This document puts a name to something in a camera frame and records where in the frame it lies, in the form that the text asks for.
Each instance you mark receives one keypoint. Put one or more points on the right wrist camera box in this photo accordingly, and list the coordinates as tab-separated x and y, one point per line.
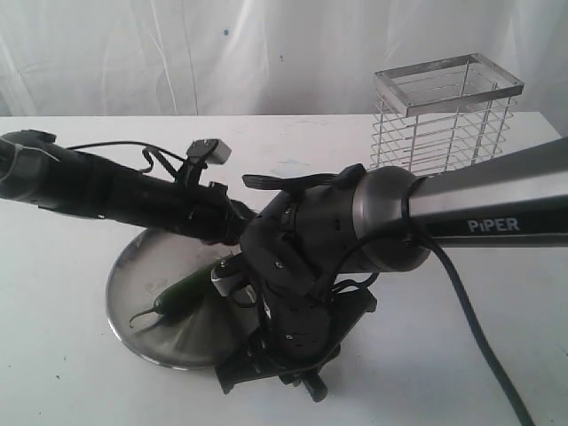
229	276

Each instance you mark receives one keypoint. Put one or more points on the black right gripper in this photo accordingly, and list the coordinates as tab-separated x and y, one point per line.
295	335

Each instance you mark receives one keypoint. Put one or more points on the round stainless steel plate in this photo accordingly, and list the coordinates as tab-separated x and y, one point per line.
203	338

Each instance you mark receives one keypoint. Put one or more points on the green chili pepper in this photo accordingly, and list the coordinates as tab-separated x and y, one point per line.
181	297

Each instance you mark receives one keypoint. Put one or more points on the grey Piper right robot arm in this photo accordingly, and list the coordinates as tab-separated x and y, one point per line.
358	221

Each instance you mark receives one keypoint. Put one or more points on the black-handled serrated knife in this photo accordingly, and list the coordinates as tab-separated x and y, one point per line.
315	385

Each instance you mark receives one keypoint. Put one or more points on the steel wire utensil holder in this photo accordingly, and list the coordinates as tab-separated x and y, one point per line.
442	115

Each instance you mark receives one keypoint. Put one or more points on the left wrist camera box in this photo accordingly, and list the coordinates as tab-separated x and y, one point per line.
209	150

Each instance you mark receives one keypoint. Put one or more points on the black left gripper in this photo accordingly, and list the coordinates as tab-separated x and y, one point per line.
210	215

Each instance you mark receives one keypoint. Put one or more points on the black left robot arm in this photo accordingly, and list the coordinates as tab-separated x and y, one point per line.
71	181

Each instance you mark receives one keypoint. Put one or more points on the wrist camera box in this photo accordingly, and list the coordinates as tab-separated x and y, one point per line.
229	276
209	150

